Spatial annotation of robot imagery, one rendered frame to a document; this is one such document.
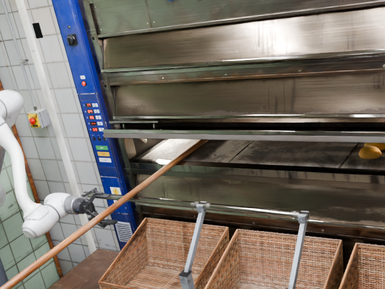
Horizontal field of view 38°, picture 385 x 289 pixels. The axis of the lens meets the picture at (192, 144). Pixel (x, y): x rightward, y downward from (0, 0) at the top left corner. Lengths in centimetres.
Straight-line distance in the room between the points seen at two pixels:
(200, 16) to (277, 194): 92
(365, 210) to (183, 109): 98
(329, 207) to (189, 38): 102
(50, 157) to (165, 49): 122
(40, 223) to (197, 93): 96
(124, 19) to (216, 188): 98
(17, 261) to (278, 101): 212
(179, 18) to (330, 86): 78
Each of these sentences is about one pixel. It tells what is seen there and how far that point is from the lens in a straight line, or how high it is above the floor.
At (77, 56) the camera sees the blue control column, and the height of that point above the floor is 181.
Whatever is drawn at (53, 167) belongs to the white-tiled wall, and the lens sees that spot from 362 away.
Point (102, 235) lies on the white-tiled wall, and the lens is 361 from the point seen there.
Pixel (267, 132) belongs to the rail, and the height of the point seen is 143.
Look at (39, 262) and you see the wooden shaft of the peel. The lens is 233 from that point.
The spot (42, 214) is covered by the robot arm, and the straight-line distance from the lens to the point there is 270.
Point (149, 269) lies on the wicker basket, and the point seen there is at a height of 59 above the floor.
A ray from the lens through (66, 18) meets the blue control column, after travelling 307.
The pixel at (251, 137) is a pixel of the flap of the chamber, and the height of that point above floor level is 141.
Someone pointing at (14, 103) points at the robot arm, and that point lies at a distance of 291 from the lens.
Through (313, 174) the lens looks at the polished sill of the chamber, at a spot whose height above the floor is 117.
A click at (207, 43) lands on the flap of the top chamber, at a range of 261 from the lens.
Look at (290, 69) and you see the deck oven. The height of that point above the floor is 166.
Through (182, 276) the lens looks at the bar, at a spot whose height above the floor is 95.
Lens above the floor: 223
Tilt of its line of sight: 19 degrees down
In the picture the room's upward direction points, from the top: 12 degrees counter-clockwise
